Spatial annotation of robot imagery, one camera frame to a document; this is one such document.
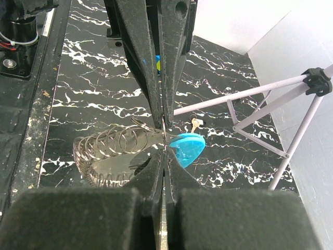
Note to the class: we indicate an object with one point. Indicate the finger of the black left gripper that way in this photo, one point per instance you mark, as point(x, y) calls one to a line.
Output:
point(172, 22)
point(140, 51)

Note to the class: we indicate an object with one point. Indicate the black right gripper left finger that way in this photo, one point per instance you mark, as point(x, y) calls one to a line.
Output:
point(127, 217)

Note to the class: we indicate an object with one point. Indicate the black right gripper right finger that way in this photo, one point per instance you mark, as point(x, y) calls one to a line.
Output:
point(200, 218)

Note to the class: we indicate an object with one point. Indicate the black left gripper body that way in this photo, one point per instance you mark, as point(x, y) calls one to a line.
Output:
point(113, 35)

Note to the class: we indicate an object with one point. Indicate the black headed key with ring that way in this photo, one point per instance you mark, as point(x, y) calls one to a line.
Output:
point(196, 122)

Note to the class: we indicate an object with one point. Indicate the small silver key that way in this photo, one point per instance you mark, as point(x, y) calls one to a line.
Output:
point(164, 134)

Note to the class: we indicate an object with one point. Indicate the colourful toy block figure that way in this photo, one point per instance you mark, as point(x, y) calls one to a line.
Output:
point(158, 64)

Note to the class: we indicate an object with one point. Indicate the lilac perforated music stand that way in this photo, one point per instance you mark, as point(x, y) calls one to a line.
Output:
point(315, 82)

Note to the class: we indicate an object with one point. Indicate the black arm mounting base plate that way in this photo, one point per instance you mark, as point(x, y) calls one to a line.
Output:
point(25, 111)

